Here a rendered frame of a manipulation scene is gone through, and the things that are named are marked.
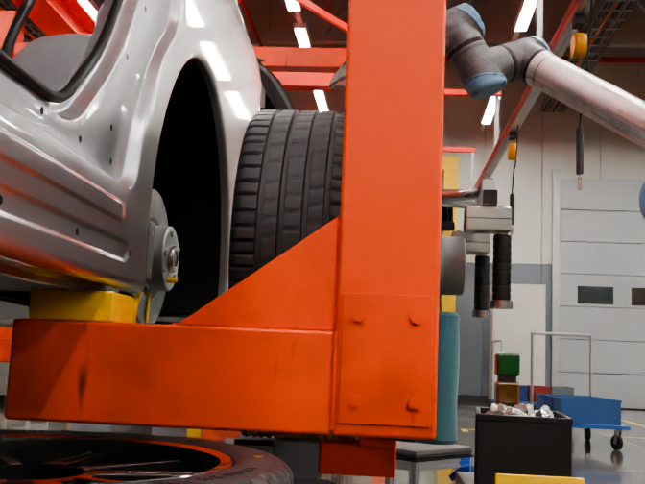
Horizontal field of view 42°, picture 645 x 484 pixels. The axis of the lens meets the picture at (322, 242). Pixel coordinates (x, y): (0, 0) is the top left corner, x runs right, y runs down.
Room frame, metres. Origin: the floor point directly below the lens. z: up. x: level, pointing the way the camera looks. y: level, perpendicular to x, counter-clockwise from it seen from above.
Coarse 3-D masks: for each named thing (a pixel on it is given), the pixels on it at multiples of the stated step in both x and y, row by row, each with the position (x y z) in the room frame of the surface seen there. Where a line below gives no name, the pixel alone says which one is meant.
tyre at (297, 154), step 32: (256, 128) 1.65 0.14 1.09; (288, 128) 1.65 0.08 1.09; (320, 128) 1.64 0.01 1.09; (256, 160) 1.58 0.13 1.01; (288, 160) 1.59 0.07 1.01; (320, 160) 1.58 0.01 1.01; (256, 192) 1.56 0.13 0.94; (288, 192) 1.55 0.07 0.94; (320, 192) 1.55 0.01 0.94; (256, 224) 1.55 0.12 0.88; (288, 224) 1.54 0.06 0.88; (320, 224) 1.54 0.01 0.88; (256, 256) 1.55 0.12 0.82
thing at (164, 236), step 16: (160, 208) 2.00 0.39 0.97; (160, 224) 2.00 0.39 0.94; (160, 240) 1.88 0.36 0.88; (176, 240) 1.98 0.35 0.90; (160, 256) 1.87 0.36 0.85; (160, 272) 1.88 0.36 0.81; (176, 272) 2.00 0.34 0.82; (160, 288) 1.92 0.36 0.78; (144, 304) 1.92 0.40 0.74; (160, 304) 2.06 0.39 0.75; (144, 320) 1.92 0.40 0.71
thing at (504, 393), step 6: (498, 384) 1.49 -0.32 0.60; (504, 384) 1.49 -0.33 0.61; (510, 384) 1.49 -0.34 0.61; (516, 384) 1.49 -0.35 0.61; (498, 390) 1.49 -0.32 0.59; (504, 390) 1.49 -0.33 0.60; (510, 390) 1.49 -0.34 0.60; (516, 390) 1.49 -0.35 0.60; (498, 396) 1.49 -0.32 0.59; (504, 396) 1.49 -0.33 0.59; (510, 396) 1.49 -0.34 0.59; (516, 396) 1.49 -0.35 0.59; (498, 402) 1.49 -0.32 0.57; (504, 402) 1.49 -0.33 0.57; (510, 402) 1.49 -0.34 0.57; (516, 402) 1.49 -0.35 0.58
